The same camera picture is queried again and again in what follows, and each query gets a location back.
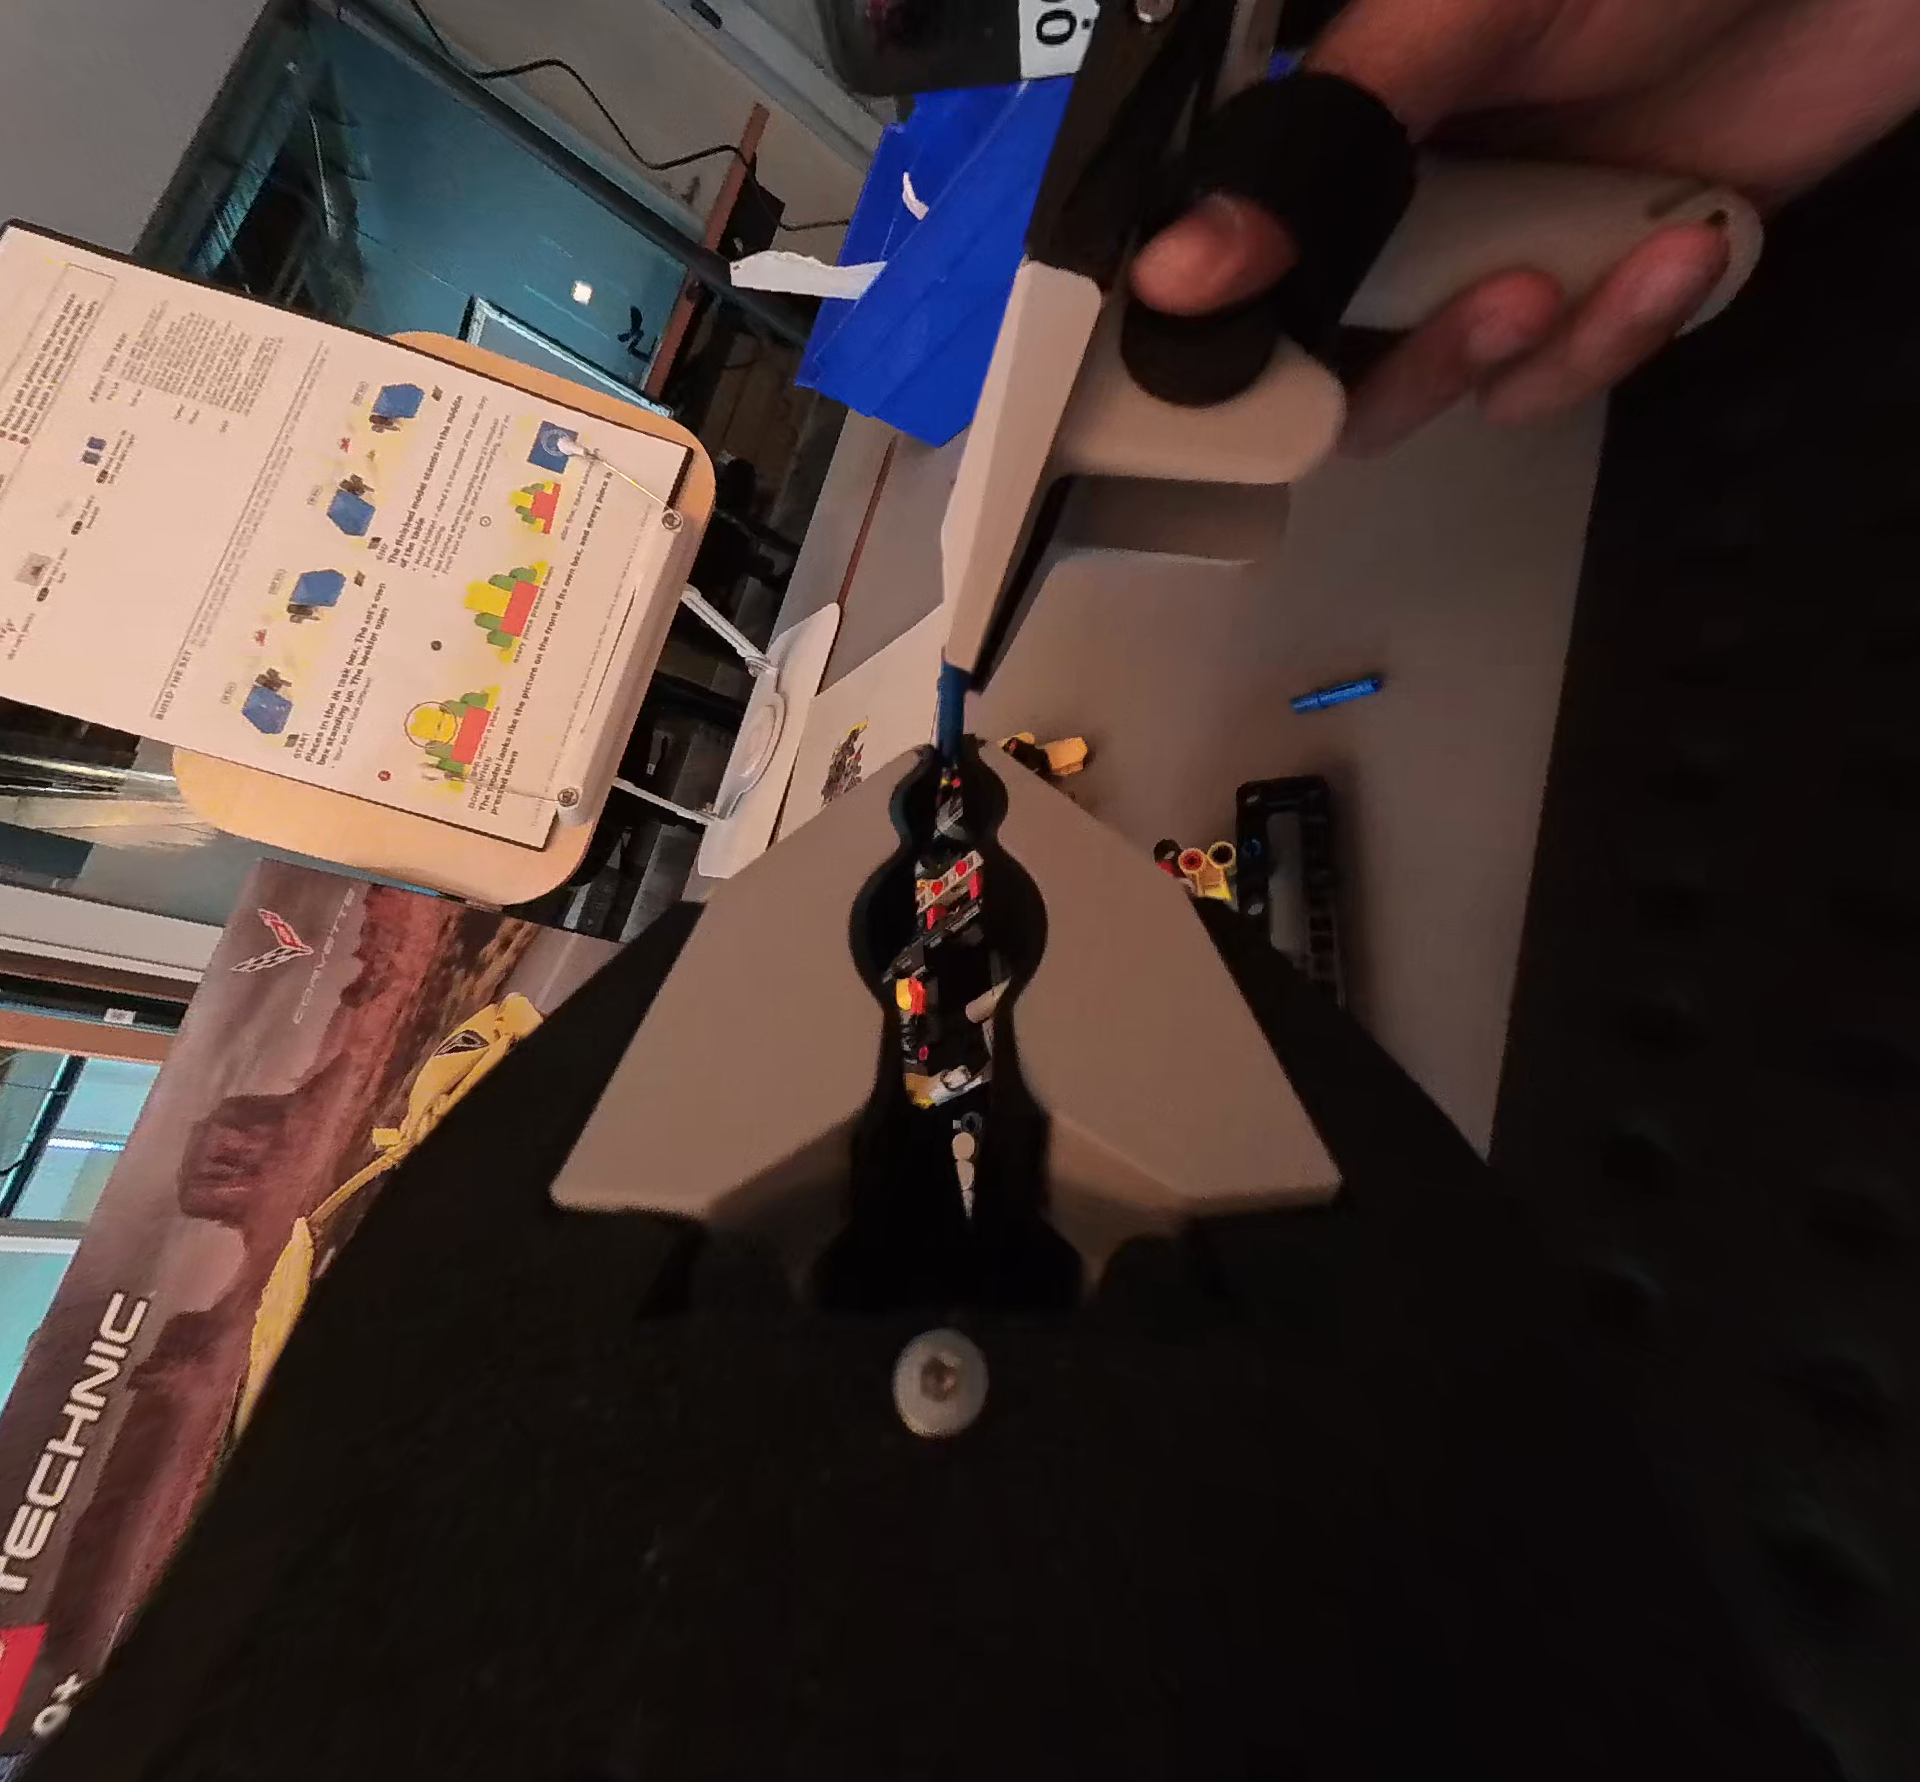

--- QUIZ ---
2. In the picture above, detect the black lego frame assembly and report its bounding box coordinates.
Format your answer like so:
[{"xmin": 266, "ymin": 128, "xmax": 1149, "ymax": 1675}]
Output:
[{"xmin": 1232, "ymin": 774, "xmax": 1345, "ymax": 1009}]

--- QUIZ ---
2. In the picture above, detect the lego set box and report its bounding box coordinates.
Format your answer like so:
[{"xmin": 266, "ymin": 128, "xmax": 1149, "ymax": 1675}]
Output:
[{"xmin": 0, "ymin": 858, "xmax": 635, "ymax": 1782}]

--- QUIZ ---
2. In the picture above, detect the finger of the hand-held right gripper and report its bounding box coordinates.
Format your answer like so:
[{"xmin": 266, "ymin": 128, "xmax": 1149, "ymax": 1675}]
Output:
[{"xmin": 937, "ymin": 261, "xmax": 1116, "ymax": 689}]

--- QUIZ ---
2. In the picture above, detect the white paper slip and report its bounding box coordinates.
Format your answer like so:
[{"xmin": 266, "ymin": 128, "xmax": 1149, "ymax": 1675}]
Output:
[{"xmin": 730, "ymin": 248, "xmax": 887, "ymax": 303}]

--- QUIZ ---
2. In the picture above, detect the blue plastic bin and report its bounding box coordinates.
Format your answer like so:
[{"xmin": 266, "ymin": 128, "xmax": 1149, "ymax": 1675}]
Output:
[{"xmin": 794, "ymin": 87, "xmax": 1084, "ymax": 450}]

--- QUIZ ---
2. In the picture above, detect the lego car chassis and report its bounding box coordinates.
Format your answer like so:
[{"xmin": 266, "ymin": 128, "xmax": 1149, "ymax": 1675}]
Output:
[{"xmin": 896, "ymin": 728, "xmax": 1092, "ymax": 1221}]

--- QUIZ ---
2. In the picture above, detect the black wall cable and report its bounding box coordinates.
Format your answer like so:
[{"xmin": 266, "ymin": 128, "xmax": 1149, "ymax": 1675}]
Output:
[{"xmin": 323, "ymin": 0, "xmax": 784, "ymax": 238}]

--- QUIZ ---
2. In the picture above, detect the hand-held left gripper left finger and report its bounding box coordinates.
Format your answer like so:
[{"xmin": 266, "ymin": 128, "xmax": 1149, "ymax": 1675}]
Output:
[{"xmin": 549, "ymin": 748, "xmax": 934, "ymax": 1223}]

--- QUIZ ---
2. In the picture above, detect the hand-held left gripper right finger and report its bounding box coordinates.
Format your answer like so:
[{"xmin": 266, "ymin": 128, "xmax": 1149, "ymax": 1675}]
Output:
[{"xmin": 972, "ymin": 744, "xmax": 1345, "ymax": 1209}]

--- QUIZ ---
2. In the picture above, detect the person's right hand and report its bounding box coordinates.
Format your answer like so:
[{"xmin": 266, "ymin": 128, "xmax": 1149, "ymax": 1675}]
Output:
[{"xmin": 1126, "ymin": 0, "xmax": 1920, "ymax": 463}]

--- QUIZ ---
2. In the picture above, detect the printed instruction sheet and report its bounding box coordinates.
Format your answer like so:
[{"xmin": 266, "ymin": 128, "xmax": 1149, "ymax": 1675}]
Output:
[{"xmin": 0, "ymin": 222, "xmax": 694, "ymax": 855}]

